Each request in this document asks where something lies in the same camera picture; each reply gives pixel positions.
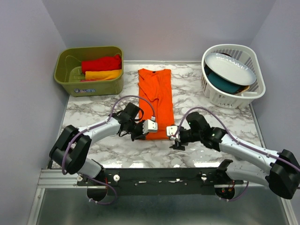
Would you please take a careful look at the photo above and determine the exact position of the orange t shirt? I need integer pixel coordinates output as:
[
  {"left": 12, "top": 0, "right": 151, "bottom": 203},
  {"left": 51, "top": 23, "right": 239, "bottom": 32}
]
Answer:
[{"left": 138, "top": 68, "right": 174, "bottom": 141}]

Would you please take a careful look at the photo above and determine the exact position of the white plastic basket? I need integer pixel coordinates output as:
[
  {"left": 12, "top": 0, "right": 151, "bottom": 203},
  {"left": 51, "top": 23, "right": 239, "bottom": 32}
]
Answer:
[{"left": 201, "top": 44, "right": 266, "bottom": 109}]

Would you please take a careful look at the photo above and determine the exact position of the aluminium rail frame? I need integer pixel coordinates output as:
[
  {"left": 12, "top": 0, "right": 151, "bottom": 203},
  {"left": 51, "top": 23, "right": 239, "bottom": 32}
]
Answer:
[{"left": 25, "top": 60, "right": 293, "bottom": 225}]

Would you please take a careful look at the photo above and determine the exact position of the teal bowl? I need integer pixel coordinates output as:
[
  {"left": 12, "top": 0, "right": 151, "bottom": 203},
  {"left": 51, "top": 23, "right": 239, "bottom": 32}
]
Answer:
[{"left": 208, "top": 72, "right": 241, "bottom": 94}]

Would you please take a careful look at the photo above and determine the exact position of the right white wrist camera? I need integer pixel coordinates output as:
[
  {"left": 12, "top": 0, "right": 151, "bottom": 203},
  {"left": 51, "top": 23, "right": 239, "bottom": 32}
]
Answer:
[{"left": 166, "top": 125, "right": 180, "bottom": 141}]

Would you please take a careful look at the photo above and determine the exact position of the red rolled t shirt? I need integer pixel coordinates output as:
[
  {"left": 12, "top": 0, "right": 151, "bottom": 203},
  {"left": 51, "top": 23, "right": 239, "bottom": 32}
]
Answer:
[{"left": 81, "top": 54, "right": 122, "bottom": 74}]

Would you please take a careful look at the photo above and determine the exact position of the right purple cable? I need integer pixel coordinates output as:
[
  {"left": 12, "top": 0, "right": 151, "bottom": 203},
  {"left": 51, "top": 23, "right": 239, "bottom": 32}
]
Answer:
[{"left": 173, "top": 106, "right": 300, "bottom": 202}]

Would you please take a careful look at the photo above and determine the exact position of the olive green plastic bin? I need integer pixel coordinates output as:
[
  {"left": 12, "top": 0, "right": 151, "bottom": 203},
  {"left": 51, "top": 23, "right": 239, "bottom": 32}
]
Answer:
[{"left": 54, "top": 46, "right": 124, "bottom": 97}]

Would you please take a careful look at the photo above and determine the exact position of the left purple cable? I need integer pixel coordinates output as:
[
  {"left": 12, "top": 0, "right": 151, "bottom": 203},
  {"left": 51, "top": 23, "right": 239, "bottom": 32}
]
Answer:
[{"left": 61, "top": 95, "right": 157, "bottom": 205}]

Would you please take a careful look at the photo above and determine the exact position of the yellow rolled t shirt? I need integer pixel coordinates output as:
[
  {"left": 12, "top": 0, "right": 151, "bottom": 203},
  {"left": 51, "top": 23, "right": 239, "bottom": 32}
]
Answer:
[{"left": 85, "top": 69, "right": 122, "bottom": 81}]

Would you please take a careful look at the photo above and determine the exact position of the brown wooden dish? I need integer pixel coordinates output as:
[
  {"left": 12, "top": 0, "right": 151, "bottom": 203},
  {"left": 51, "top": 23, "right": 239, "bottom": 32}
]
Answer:
[{"left": 236, "top": 85, "right": 250, "bottom": 95}]

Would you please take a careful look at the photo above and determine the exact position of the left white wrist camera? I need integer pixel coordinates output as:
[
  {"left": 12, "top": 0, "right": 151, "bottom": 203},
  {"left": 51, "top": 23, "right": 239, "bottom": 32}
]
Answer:
[{"left": 142, "top": 120, "right": 158, "bottom": 134}]

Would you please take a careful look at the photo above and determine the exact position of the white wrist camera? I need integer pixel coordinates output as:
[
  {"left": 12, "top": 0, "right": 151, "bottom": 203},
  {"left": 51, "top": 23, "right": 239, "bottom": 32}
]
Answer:
[
  {"left": 166, "top": 125, "right": 180, "bottom": 141},
  {"left": 142, "top": 120, "right": 158, "bottom": 134}
]

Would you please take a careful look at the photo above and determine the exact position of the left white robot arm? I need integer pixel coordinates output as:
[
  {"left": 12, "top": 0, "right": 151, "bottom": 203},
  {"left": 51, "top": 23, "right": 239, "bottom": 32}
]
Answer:
[{"left": 49, "top": 103, "right": 157, "bottom": 185}]

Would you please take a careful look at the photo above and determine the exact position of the purple cable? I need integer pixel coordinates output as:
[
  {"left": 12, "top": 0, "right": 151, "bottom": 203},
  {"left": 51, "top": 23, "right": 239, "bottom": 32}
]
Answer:
[
  {"left": 61, "top": 95, "right": 157, "bottom": 205},
  {"left": 173, "top": 106, "right": 300, "bottom": 202}
]

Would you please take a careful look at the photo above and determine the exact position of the white oval plate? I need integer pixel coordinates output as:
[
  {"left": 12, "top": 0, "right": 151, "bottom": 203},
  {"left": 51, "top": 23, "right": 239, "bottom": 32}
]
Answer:
[{"left": 204, "top": 52, "right": 256, "bottom": 86}]

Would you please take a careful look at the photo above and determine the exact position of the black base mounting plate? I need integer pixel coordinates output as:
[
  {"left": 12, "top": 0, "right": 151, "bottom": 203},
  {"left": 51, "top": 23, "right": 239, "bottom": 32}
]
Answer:
[{"left": 77, "top": 159, "right": 243, "bottom": 201}]

